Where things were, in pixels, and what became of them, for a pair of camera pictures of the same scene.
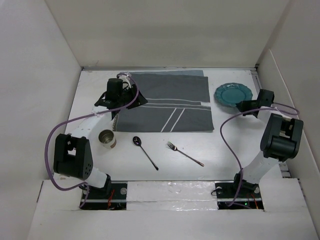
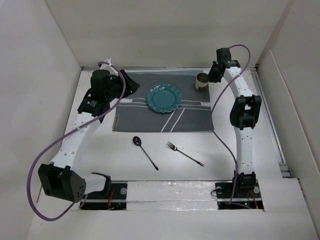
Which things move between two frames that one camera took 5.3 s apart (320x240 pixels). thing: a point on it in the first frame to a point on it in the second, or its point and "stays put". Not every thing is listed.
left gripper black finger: (140, 101) to (131, 85)
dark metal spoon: (137, 141) stays put
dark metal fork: (175, 148) stays put
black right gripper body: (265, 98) to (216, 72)
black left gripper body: (129, 94) to (117, 85)
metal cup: (107, 138) to (201, 80)
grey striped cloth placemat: (174, 100) stays put
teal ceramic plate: (231, 93) to (163, 98)
